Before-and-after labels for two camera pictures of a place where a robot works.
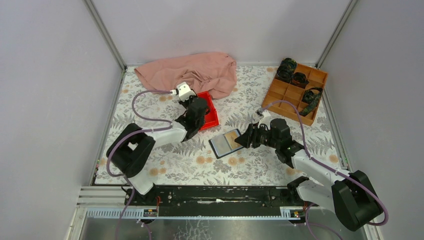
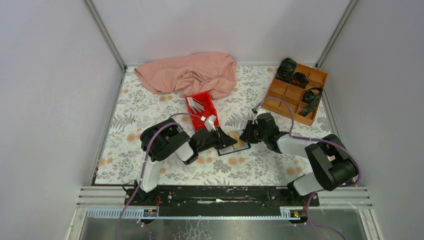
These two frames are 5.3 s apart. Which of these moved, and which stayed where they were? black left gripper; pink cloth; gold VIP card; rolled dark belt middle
Moved: black left gripper
Stayed: rolled dark belt middle; pink cloth; gold VIP card
